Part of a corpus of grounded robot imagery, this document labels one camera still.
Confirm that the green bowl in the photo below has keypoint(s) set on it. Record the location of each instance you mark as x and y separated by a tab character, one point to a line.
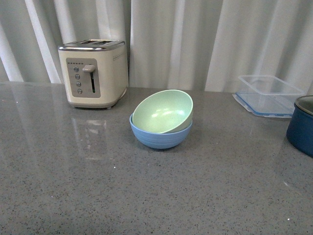
163	112

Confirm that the blue bowl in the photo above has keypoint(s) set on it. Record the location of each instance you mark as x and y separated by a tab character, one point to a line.
159	141

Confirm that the cream two-slot toaster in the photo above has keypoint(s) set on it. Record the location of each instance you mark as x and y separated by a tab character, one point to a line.
95	72

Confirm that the white curtain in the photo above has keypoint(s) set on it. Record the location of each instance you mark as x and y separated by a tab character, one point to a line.
177	44

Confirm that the clear plastic food container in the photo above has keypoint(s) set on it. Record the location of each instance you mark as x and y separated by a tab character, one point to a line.
268	94

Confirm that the blue-rimmed container lid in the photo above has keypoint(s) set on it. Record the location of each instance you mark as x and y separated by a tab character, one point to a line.
241	102

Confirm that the dark blue pot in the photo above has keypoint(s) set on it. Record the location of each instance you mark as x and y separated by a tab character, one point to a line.
300	129

